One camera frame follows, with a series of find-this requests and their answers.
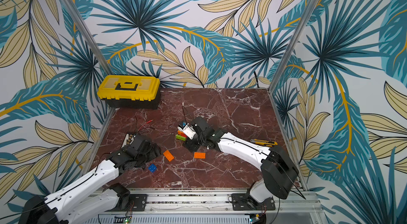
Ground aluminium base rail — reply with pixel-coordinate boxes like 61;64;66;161
82;189;328;224

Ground blue lego brick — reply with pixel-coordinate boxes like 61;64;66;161
148;164;157;173

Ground orange lego brick front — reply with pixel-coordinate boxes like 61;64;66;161
194;152;206;159

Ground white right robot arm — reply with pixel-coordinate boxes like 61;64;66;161
178;117;299;204

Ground red black wires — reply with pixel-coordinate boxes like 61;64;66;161
135;114;155;134

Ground yellow black toolbox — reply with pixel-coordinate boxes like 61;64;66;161
97;75;161;110

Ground aluminium corner post right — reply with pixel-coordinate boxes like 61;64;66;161
268;0;319;95

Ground yellow utility knife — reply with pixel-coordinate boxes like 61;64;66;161
250;139;278;148

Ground aluminium corner post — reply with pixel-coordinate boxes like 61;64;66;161
268;0;319;95
60;0;112;75

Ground orange lego brick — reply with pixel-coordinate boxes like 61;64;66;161
163;150;174;162
194;152;206;159

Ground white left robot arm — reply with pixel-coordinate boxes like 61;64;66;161
19;135;162;224

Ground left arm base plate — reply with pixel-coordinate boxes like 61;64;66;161
107;194;147;212

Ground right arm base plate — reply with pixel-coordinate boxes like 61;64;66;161
228;193;276;211

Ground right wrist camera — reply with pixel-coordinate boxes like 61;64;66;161
178;121;197;140

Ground aluminium corner post left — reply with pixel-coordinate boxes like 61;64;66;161
60;0;112;75

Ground black camera cable right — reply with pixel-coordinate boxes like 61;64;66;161
181;104;191;126

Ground long green lego brick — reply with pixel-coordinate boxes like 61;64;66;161
176;135;186;141

